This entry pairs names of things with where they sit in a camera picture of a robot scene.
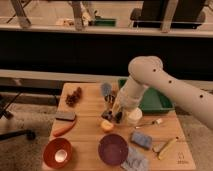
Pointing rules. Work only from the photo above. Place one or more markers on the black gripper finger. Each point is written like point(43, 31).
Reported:
point(118, 117)

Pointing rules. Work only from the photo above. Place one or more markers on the orange bowl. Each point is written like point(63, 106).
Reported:
point(52, 147)

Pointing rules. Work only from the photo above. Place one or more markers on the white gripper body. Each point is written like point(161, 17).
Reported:
point(128, 104)

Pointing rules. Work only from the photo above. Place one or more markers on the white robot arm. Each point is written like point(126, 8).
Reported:
point(147, 71)

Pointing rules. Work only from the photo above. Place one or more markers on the brown grape bunch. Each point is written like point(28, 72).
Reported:
point(74, 98)

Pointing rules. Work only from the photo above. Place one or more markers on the green tray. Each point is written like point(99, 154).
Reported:
point(150, 101)

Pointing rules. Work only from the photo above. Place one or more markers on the small beige block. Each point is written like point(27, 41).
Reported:
point(158, 148)

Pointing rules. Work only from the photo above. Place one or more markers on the grey blue cloth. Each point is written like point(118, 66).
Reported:
point(135, 161)

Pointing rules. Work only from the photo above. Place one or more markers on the black office chair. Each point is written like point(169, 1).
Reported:
point(179, 14)

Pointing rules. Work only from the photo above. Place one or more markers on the purple bowl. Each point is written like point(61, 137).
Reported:
point(113, 149)

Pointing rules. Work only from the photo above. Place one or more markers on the white plastic cup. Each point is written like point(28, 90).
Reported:
point(134, 116)

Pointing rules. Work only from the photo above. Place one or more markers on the white cup in orange bowl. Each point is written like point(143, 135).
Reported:
point(60, 155)

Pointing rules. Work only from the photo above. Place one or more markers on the yellow orange fruit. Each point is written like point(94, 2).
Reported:
point(107, 126)

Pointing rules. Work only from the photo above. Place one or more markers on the blue sponge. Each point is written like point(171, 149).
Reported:
point(141, 139)

